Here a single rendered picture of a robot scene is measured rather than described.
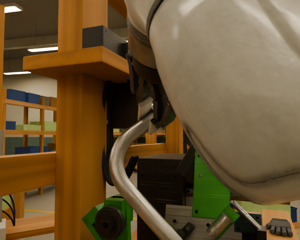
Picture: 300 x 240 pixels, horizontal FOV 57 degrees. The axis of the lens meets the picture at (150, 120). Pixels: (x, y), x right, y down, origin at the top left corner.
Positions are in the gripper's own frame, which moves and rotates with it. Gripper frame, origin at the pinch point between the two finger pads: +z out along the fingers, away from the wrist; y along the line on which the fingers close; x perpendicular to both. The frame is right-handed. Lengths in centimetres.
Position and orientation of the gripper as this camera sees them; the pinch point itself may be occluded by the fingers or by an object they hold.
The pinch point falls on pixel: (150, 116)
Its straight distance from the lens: 56.3
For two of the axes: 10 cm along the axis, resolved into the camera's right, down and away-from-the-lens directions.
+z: -0.7, 4.6, 8.9
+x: -7.9, 5.2, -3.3
